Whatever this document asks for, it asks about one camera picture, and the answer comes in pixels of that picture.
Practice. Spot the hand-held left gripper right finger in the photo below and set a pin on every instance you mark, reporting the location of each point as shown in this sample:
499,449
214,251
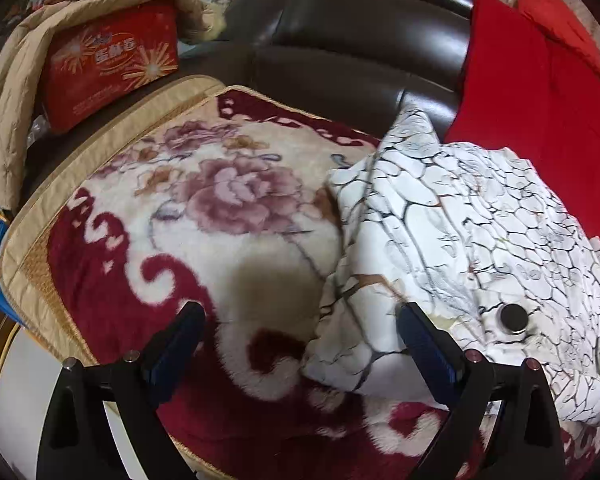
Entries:
425,355

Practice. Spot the floral red cream blanket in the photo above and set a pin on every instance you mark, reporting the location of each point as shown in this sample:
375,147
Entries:
194,240

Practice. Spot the white black-veined coat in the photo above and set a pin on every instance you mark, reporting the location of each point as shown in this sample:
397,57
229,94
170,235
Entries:
480,240

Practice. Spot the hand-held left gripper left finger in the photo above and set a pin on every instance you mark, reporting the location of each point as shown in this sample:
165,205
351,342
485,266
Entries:
177,350

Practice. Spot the red cardboard box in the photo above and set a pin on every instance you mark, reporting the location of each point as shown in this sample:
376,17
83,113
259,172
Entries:
112,60

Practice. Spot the beige quilted coat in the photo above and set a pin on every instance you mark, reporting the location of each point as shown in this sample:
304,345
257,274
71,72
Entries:
19,85

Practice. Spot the red pillow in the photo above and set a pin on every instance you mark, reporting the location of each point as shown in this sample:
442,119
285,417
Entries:
565,25

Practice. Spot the brown leather sofa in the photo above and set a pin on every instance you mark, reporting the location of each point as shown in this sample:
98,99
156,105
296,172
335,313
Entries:
340,55

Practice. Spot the floral red seat cover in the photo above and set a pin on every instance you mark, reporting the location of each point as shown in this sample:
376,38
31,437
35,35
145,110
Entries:
34,255

